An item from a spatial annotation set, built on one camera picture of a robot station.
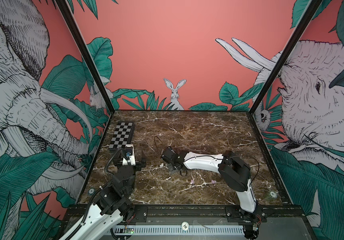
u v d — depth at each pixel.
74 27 0.75
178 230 0.70
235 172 0.50
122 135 1.01
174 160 0.69
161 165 0.90
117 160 0.62
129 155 0.57
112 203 0.50
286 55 0.86
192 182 0.84
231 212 0.75
